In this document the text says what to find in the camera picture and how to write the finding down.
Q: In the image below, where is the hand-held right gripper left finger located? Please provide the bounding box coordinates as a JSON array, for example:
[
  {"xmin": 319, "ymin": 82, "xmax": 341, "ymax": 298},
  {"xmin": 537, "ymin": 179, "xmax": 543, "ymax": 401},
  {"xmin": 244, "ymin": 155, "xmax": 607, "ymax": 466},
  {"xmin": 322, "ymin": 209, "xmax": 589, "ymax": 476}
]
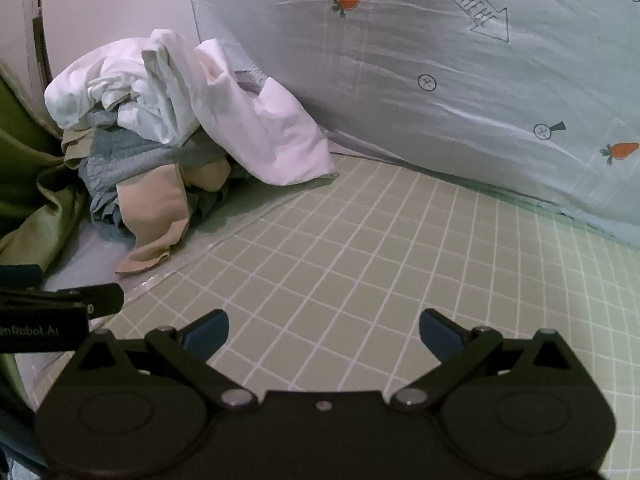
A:
[{"xmin": 75, "ymin": 309, "xmax": 259, "ymax": 414}]

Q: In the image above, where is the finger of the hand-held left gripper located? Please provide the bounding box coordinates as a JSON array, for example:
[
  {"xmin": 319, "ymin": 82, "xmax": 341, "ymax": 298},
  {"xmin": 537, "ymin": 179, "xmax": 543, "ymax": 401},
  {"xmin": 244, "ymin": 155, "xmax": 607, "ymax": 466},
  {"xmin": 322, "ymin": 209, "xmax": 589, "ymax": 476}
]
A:
[{"xmin": 0, "ymin": 283, "xmax": 126, "ymax": 317}]

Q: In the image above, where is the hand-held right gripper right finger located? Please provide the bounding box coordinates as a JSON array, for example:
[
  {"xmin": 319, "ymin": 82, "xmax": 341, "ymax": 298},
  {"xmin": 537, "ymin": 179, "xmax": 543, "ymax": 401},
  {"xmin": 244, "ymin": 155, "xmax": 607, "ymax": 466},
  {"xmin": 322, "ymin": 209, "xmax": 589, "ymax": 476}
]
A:
[{"xmin": 392, "ymin": 308, "xmax": 576, "ymax": 415}]

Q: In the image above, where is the light pink shirt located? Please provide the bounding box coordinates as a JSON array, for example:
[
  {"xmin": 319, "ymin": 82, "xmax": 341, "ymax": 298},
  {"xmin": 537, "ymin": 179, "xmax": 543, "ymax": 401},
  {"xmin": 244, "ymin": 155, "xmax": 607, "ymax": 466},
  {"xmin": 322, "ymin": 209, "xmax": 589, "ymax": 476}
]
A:
[{"xmin": 192, "ymin": 40, "xmax": 336, "ymax": 186}]

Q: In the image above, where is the white shirt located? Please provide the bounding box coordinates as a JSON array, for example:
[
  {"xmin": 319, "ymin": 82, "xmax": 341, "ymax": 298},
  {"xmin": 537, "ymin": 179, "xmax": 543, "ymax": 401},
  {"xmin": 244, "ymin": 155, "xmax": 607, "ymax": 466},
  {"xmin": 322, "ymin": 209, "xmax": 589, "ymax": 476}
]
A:
[{"xmin": 44, "ymin": 28, "xmax": 236, "ymax": 144}]

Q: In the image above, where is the dark teal cloth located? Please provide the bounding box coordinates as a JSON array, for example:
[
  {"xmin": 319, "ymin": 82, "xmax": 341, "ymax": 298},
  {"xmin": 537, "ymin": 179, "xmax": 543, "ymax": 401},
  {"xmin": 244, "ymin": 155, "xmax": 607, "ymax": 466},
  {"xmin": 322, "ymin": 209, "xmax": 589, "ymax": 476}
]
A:
[{"xmin": 0, "ymin": 265, "xmax": 44, "ymax": 291}]

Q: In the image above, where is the peach beige garment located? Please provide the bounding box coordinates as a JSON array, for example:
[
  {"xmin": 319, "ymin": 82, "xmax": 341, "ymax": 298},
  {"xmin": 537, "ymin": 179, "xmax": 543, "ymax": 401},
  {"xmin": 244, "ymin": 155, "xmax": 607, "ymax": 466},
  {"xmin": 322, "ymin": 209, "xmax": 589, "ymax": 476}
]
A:
[{"xmin": 115, "ymin": 159, "xmax": 232, "ymax": 276}]

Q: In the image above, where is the olive green cloth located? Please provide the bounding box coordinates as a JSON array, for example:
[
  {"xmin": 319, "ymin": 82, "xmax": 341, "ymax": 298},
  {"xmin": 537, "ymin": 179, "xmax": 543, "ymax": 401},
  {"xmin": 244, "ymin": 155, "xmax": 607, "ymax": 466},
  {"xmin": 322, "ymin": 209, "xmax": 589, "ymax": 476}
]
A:
[{"xmin": 0, "ymin": 75, "xmax": 90, "ymax": 281}]

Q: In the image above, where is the grey textured garment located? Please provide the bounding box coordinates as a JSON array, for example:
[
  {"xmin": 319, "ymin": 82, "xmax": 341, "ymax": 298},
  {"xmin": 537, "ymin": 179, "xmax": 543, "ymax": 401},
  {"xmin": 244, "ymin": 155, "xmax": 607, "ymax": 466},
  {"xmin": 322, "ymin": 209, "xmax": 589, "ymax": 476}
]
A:
[{"xmin": 79, "ymin": 110, "xmax": 251, "ymax": 252}]

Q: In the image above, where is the khaki buttoned garment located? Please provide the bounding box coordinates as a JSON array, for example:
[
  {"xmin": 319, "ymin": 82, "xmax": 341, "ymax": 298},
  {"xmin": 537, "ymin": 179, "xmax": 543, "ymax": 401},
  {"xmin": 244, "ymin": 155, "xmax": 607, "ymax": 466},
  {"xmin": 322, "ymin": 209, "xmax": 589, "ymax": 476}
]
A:
[{"xmin": 61, "ymin": 127, "xmax": 103, "ymax": 170}]

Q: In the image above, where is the carrot print quilt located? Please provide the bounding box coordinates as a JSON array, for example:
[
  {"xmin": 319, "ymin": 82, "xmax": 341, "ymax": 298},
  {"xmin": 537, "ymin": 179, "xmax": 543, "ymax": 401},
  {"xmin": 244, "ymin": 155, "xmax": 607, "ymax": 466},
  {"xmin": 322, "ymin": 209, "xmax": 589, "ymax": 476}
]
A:
[{"xmin": 182, "ymin": 0, "xmax": 640, "ymax": 257}]

